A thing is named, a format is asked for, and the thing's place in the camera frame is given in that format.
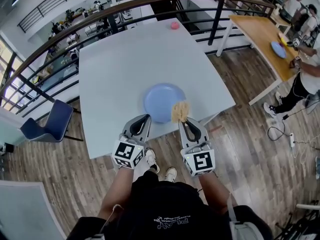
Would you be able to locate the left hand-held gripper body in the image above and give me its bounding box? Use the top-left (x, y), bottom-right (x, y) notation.
top-left (112, 133), bottom-right (153, 170)

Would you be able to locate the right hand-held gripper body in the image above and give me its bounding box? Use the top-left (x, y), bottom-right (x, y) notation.
top-left (180, 139), bottom-right (216, 178)

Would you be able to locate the beige sponge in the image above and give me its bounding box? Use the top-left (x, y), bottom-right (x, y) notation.
top-left (171, 101), bottom-right (191, 124)

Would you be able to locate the big blue plate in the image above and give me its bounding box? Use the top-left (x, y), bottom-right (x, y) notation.
top-left (271, 41), bottom-right (287, 60)
top-left (142, 83), bottom-right (187, 124)

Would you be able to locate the person's left forearm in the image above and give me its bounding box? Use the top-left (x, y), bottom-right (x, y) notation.
top-left (97, 165), bottom-right (135, 219)

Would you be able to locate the person's right forearm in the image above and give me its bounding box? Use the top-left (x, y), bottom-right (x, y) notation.
top-left (198, 172), bottom-right (232, 215)

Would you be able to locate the person's left white shoe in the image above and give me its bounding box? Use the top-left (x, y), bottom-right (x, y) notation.
top-left (145, 148), bottom-right (161, 174)

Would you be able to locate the person's white shoe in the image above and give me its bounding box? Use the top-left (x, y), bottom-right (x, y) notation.
top-left (164, 167), bottom-right (178, 183)
top-left (145, 148), bottom-right (161, 174)

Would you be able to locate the person's right white shoe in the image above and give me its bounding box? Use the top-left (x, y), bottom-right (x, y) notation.
top-left (164, 167), bottom-right (178, 183)

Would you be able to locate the person's black shirt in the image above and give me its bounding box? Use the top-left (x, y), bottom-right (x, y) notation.
top-left (66, 170), bottom-right (273, 240)

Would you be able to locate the blue chair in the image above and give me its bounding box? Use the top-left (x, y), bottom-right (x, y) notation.
top-left (19, 99), bottom-right (84, 144)

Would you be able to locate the wooden table with white legs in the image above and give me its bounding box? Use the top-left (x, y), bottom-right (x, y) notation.
top-left (216, 14), bottom-right (310, 107)

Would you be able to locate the black equipment stand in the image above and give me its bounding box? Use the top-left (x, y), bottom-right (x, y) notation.
top-left (274, 201), bottom-right (320, 240)

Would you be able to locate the pale grey panel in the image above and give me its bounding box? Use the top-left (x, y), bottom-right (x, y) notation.
top-left (0, 180), bottom-right (67, 240)

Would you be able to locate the black railing with wooden handrail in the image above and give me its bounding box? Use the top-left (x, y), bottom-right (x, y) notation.
top-left (0, 0), bottom-right (276, 115)

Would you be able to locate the large window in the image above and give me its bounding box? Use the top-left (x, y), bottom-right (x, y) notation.
top-left (0, 37), bottom-right (29, 115)

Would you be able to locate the dark staircase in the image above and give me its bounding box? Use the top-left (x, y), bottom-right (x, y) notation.
top-left (139, 0), bottom-right (186, 23)

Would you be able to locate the small wooden side table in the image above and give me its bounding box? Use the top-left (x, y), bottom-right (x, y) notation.
top-left (269, 11), bottom-right (293, 35)

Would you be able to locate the plain black railing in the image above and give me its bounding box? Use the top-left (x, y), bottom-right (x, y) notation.
top-left (17, 0), bottom-right (99, 34)

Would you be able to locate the black floor cable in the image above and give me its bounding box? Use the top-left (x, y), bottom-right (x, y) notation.
top-left (267, 113), bottom-right (291, 142)

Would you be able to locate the grey backpack strap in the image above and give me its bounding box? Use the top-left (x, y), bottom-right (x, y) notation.
top-left (226, 193), bottom-right (261, 240)

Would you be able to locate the white floor cable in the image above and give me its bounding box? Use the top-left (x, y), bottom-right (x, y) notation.
top-left (292, 138), bottom-right (320, 165)

